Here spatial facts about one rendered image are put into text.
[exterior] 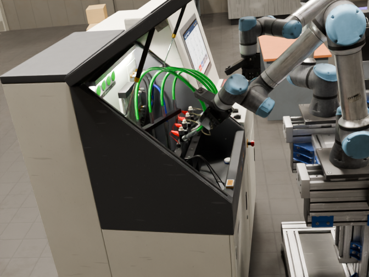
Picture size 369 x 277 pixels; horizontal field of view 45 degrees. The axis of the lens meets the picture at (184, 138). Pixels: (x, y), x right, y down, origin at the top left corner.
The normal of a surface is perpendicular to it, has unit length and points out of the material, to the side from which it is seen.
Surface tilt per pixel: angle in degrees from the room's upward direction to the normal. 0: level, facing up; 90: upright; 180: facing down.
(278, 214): 0
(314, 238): 0
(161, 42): 90
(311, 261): 0
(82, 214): 90
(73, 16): 90
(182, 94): 90
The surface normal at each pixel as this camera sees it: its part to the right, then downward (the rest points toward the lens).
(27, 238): -0.10, -0.89
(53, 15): -0.08, 0.45
